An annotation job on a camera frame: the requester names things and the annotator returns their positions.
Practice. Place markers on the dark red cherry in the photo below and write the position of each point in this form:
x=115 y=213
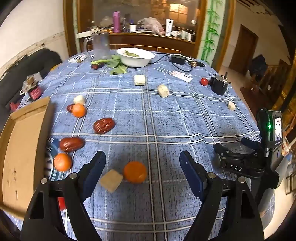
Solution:
x=94 y=66
x=101 y=65

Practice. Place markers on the brown wooden door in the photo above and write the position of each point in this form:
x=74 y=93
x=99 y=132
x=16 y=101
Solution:
x=242 y=51

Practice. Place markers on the dark jar red label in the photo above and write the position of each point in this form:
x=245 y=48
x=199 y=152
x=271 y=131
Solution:
x=33 y=90

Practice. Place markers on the small red date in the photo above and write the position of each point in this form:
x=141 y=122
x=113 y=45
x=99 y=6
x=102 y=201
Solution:
x=69 y=108

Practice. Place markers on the white cup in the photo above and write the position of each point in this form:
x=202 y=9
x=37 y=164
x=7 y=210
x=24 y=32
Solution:
x=132 y=28

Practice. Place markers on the clear glass mug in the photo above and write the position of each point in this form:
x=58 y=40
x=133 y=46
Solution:
x=100 y=45

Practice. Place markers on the white bowl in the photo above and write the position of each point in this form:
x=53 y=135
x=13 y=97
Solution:
x=135 y=59

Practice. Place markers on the small white cake cube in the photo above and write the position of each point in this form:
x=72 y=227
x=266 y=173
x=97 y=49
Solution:
x=231 y=106

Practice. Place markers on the cardboard box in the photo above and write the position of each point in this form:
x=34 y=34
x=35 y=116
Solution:
x=20 y=150

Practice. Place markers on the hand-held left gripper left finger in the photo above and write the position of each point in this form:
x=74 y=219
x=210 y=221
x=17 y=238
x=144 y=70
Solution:
x=94 y=172

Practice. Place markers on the black power adapter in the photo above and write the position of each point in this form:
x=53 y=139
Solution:
x=178 y=59

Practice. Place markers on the pink plastic bag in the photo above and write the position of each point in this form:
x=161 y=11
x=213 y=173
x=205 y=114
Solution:
x=151 y=25

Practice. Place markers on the wrinkled red date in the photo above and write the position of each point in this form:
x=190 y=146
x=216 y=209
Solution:
x=104 y=125

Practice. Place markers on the bamboo wall sticker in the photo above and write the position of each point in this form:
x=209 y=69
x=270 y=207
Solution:
x=211 y=30

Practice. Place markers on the purple bottle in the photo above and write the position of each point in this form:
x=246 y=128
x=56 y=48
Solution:
x=116 y=22

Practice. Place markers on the tan cake cube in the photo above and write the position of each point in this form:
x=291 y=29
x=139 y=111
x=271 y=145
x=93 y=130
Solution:
x=111 y=180

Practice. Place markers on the red cherry tomato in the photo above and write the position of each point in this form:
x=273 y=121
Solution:
x=203 y=81

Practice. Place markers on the white paper card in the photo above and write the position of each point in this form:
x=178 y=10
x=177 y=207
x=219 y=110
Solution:
x=181 y=76

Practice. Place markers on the white jars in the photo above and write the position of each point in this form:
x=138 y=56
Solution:
x=187 y=36

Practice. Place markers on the white tube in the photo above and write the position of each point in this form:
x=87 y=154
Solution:
x=169 y=27

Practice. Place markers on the green leaf vegetable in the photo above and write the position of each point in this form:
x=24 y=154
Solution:
x=115 y=64

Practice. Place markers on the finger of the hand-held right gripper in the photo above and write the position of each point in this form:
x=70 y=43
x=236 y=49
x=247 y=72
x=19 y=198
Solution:
x=251 y=143
x=222 y=150

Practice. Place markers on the orange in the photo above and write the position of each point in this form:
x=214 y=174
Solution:
x=134 y=172
x=78 y=110
x=62 y=162

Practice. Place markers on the white tray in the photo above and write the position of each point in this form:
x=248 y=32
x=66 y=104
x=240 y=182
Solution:
x=83 y=34

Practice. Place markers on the smooth red date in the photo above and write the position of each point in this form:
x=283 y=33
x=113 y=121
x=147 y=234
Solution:
x=71 y=144

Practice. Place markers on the blue plaid tablecloth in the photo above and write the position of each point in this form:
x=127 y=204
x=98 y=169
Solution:
x=161 y=127

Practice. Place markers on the black sofa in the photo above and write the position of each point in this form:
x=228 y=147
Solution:
x=25 y=67

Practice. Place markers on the wooden sideboard cabinet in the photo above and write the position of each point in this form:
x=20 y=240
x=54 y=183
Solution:
x=138 y=41

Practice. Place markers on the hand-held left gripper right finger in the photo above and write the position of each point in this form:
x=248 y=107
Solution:
x=192 y=175

